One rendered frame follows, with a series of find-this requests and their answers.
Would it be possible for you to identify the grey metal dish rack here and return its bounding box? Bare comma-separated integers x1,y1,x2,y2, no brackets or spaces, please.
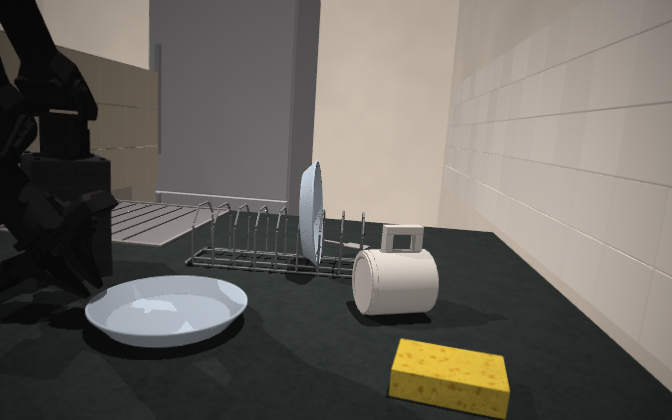
185,202,365,278

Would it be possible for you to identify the beige tiled wall panel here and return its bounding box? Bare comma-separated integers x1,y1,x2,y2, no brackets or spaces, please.
0,30,158,203

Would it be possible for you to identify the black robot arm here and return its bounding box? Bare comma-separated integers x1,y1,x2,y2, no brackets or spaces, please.
0,0,98,200

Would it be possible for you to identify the white round plate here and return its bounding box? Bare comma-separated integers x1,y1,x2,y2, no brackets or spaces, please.
299,161,323,266
85,276,248,348

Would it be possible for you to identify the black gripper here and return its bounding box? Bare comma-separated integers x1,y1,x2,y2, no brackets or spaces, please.
0,185,119,299

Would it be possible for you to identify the yellow sponge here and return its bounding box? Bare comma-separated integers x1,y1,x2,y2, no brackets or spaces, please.
389,339,510,419

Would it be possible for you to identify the grey mug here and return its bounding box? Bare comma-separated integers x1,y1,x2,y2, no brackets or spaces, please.
352,225,439,315

